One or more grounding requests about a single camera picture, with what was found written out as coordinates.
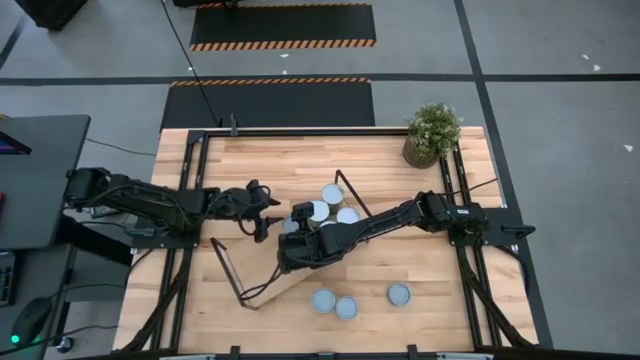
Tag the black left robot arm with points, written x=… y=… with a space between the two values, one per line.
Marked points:
x=150 y=200

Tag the black aluminium table frame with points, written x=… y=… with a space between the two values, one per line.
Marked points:
x=300 y=132

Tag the wooden shelf with black frame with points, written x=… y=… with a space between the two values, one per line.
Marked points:
x=255 y=255

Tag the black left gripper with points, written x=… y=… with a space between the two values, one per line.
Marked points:
x=257 y=192

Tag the black floor box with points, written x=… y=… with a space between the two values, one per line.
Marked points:
x=50 y=12

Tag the dark side desk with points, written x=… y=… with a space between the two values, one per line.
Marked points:
x=40 y=200

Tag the dark keyboard desk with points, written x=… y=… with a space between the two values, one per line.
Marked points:
x=45 y=280

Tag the white light bar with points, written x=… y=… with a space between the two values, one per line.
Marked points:
x=185 y=357
x=465 y=357

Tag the black computer mouse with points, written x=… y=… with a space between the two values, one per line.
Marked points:
x=31 y=322

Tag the black caster wheel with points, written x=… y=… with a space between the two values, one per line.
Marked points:
x=65 y=344

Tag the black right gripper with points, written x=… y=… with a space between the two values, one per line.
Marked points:
x=302 y=212

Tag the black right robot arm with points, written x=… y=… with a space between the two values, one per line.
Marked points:
x=375 y=225

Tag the black keyboard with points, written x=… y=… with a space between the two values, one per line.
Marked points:
x=6 y=277

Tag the monitor with blue screen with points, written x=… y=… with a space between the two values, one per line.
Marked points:
x=12 y=144

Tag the potted plant in woven pot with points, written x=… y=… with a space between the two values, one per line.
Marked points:
x=432 y=132

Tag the black hazard-striped floor mat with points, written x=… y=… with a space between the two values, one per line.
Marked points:
x=282 y=25
x=270 y=105

